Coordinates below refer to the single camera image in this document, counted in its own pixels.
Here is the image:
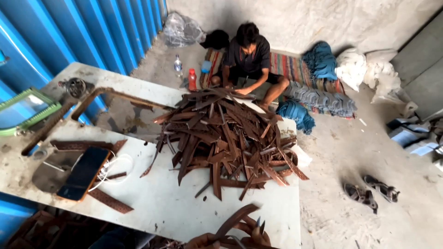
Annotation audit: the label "person's left hand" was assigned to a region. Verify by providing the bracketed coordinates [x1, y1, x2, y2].
[185, 232, 222, 249]

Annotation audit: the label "person's right hand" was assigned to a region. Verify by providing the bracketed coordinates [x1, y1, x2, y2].
[233, 216, 272, 248]

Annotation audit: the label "metal scissors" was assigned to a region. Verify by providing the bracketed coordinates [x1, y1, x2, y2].
[228, 216, 266, 249]

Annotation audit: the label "brown leather strap piece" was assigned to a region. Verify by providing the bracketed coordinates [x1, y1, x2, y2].
[212, 204, 261, 244]

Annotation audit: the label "white cloth scrap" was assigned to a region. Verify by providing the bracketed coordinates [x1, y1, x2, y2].
[290, 144, 313, 169]

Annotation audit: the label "small heap of blue pieces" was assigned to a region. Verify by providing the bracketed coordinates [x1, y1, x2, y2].
[275, 100, 316, 136]

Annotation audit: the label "smartphone in orange case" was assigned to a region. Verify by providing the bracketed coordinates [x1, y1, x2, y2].
[56, 147, 111, 202]

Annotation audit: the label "row of grey-blue cut pieces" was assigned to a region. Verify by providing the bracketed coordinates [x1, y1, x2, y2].
[283, 82, 358, 119]

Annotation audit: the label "striped woven mat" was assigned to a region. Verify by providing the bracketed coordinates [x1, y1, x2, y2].
[199, 48, 357, 119]

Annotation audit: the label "grey oval metal plate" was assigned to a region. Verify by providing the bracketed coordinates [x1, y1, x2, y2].
[31, 150, 84, 194]

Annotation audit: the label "clear water bottle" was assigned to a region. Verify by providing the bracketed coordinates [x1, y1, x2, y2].
[173, 54, 183, 79]

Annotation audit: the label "heap of blue cut pieces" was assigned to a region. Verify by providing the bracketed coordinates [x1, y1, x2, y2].
[302, 41, 338, 82]

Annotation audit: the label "heap of blue-white cartons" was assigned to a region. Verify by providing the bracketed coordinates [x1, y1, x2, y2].
[386, 116, 443, 172]

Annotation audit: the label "black cloth bag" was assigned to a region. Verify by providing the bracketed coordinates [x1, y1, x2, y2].
[200, 29, 230, 50]

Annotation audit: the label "heap of white sacks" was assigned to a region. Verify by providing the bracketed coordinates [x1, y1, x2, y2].
[334, 48, 419, 119]

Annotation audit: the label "metal pulley wheel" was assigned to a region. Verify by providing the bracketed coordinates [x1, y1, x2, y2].
[58, 77, 87, 99]

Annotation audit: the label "clear plastic bag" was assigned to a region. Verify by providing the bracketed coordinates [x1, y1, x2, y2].
[162, 12, 207, 48]

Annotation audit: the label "green framed mirror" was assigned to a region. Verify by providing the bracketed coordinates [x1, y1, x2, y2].
[0, 87, 62, 137]

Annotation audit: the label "pile of brown leather straps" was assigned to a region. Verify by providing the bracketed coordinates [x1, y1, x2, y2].
[140, 87, 310, 202]

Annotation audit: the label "long patterned brown strap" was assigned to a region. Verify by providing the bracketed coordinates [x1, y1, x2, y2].
[88, 188, 135, 214]

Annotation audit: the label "short thin brown strap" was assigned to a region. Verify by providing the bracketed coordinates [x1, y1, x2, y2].
[102, 172, 128, 182]

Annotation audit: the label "dark strapped sandal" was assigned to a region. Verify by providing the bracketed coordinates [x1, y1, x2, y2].
[362, 174, 401, 204]
[343, 183, 379, 214]

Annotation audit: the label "white charging cable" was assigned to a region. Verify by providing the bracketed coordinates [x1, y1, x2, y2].
[88, 154, 134, 193]

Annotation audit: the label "dark patterned brown strap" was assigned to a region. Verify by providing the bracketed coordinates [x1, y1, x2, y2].
[50, 139, 128, 153]

